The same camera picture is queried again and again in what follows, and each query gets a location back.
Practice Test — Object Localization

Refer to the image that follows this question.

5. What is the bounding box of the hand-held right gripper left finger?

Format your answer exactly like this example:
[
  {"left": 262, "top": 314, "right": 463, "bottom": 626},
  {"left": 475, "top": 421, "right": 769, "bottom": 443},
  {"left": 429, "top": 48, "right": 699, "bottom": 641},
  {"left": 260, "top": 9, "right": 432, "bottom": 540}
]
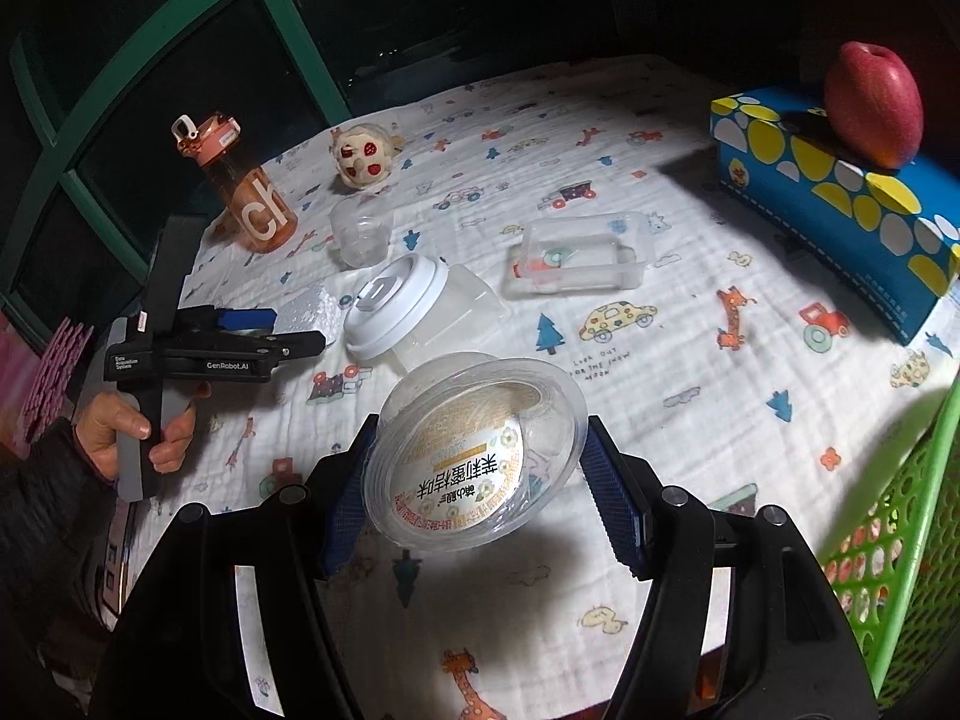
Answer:
[{"left": 90, "top": 414, "right": 380, "bottom": 720}]

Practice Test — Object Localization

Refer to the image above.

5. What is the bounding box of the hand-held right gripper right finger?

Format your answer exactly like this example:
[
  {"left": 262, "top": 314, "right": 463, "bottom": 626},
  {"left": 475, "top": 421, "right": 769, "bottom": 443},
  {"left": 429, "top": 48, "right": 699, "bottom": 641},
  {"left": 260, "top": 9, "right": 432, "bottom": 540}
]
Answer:
[{"left": 581, "top": 414, "right": 875, "bottom": 720}]

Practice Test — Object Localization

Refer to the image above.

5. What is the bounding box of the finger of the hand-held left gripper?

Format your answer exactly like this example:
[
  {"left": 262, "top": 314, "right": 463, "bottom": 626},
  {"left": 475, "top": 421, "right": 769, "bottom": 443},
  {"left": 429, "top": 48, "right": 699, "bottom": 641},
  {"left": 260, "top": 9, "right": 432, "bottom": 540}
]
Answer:
[
  {"left": 176, "top": 305, "right": 277, "bottom": 335},
  {"left": 255, "top": 330, "right": 328, "bottom": 367}
]

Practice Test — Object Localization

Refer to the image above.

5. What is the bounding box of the clear labelled pudding cup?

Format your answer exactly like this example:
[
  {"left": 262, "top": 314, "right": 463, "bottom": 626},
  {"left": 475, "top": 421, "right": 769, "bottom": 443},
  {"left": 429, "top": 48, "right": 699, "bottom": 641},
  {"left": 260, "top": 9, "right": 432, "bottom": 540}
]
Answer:
[{"left": 362, "top": 356, "right": 590, "bottom": 552}]

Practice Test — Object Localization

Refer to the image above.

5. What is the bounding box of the green plastic mesh basket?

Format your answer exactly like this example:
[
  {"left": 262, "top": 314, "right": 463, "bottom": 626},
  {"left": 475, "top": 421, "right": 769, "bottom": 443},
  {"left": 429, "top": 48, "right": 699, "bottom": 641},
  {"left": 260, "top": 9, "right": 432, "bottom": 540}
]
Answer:
[{"left": 817, "top": 375, "right": 960, "bottom": 713}]

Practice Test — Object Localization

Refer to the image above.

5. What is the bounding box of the person's left forearm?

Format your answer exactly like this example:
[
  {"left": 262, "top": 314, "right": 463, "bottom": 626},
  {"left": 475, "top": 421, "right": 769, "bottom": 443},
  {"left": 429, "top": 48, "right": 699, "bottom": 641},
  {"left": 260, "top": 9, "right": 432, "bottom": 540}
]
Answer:
[{"left": 0, "top": 420, "right": 113, "bottom": 616}]

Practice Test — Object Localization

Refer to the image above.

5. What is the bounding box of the person's left hand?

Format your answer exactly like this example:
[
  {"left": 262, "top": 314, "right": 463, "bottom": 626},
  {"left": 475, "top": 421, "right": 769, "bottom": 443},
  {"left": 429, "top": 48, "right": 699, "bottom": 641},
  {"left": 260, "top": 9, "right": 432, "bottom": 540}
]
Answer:
[{"left": 75, "top": 382, "right": 213, "bottom": 481}]

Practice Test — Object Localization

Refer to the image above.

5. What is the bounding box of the silver foil lid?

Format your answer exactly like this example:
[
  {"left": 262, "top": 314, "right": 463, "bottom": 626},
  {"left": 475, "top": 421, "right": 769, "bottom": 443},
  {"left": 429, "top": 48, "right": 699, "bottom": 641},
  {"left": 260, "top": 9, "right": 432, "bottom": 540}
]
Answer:
[{"left": 274, "top": 286, "right": 353, "bottom": 346}]

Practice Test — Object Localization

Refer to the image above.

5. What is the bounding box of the clear cup with white lid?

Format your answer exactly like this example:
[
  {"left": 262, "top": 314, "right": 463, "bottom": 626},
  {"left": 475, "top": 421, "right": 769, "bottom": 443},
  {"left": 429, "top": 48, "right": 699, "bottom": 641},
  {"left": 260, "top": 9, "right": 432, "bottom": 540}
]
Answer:
[{"left": 343, "top": 255, "right": 509, "bottom": 374}]

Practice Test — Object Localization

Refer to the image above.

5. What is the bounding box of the orange water bottle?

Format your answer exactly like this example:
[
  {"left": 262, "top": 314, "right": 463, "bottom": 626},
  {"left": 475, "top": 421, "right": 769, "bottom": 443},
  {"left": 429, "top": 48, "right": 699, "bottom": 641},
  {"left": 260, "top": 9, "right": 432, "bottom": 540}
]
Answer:
[{"left": 171, "top": 111, "right": 299, "bottom": 254}]

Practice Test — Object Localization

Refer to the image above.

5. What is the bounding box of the small clear plastic cup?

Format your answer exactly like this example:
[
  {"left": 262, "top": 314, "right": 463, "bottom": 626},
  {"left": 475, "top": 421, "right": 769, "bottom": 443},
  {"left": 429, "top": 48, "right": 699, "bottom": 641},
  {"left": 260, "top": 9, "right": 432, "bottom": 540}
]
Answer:
[{"left": 330, "top": 196, "right": 395, "bottom": 269}]

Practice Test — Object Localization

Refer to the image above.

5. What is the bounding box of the pink perforated mat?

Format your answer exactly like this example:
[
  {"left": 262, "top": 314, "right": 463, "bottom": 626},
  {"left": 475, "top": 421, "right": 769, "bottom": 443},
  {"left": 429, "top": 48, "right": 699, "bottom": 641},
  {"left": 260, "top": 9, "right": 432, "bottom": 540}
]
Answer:
[{"left": 15, "top": 319, "right": 95, "bottom": 443}]

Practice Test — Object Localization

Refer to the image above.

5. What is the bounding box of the printed white blanket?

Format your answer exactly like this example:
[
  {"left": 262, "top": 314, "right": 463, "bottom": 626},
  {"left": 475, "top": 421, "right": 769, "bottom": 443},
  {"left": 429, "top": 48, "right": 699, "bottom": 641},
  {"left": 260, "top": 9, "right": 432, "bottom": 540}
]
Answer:
[{"left": 112, "top": 52, "right": 960, "bottom": 720}]

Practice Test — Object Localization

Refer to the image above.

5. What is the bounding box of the cream spotted toy ball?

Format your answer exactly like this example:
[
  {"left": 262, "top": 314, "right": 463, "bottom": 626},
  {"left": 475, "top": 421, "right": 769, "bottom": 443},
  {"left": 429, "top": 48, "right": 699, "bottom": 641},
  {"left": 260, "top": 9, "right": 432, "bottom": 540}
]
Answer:
[{"left": 330, "top": 124, "right": 406, "bottom": 192}]

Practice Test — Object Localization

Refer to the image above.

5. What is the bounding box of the clear rectangular plastic container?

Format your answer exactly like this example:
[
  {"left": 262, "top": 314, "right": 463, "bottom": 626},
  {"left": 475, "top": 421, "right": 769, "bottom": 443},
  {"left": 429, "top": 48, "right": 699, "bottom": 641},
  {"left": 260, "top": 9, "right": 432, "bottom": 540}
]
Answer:
[{"left": 502, "top": 211, "right": 652, "bottom": 302}]

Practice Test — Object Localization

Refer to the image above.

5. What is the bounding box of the blue spotted tissue box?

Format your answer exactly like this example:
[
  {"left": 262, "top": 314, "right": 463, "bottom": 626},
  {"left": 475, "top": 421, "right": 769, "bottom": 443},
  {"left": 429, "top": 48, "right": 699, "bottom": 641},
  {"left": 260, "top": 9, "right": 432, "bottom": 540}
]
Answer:
[{"left": 709, "top": 86, "right": 960, "bottom": 346}]

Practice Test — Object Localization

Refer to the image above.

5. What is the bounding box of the red apple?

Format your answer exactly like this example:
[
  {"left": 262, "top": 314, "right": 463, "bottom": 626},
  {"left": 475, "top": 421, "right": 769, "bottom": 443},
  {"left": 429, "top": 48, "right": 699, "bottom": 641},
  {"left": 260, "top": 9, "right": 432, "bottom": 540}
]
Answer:
[{"left": 823, "top": 41, "right": 923, "bottom": 170}]

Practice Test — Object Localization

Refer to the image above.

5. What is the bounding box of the green window frame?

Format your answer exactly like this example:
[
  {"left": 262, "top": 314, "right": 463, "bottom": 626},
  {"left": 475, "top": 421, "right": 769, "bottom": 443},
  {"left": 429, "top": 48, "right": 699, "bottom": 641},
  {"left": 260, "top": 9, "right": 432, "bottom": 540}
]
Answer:
[{"left": 0, "top": 0, "right": 361, "bottom": 331}]

